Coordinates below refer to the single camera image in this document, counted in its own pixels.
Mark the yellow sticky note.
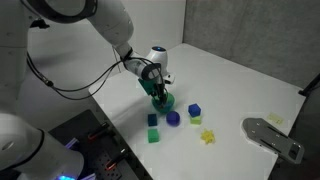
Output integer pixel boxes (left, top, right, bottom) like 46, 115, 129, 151
267, 112, 285, 126

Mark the black pole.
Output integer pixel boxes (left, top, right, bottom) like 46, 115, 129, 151
298, 73, 320, 98

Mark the yellow star toy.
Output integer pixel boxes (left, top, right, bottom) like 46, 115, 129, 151
200, 128, 216, 145

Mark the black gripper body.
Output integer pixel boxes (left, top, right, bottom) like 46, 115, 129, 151
150, 74, 167, 97

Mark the grey metal plate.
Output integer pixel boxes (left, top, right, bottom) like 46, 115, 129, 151
241, 117, 305, 165

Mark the red black clamp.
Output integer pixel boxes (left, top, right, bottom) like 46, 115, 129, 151
87, 122, 111, 141
104, 149, 128, 172

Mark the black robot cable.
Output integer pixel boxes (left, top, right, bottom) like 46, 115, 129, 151
25, 49, 168, 101

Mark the green cube toy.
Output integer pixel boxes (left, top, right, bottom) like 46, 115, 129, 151
147, 128, 160, 144

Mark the lime green block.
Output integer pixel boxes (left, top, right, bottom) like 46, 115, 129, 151
190, 115, 203, 126

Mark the dark blue cube toy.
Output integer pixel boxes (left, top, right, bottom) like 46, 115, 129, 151
147, 113, 158, 127

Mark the black breadboard base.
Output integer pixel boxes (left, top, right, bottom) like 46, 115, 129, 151
48, 109, 154, 180

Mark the dark blue teal toy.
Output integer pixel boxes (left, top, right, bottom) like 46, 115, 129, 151
154, 100, 174, 113

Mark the green cylinder block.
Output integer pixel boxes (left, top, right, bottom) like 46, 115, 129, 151
151, 92, 176, 115

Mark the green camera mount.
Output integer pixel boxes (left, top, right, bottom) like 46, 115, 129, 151
138, 78, 158, 98

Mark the purple round block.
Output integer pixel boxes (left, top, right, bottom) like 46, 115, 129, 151
165, 110, 181, 127

